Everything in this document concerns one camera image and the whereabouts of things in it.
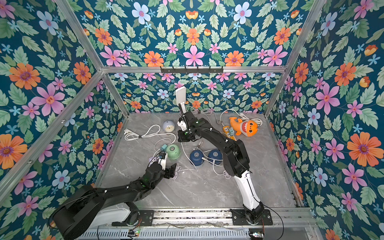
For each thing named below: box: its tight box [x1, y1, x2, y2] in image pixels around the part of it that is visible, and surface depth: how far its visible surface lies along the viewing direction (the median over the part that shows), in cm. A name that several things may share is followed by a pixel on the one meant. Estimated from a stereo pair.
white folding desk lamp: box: [175, 86, 186, 106], surface depth 90 cm
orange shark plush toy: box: [229, 117, 259, 137], surface depth 104 cm
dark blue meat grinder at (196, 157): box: [189, 149, 205, 166], surface depth 86 cm
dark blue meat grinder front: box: [207, 149, 223, 165], surface depth 86 cm
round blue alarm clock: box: [162, 120, 175, 133], surface depth 106 cm
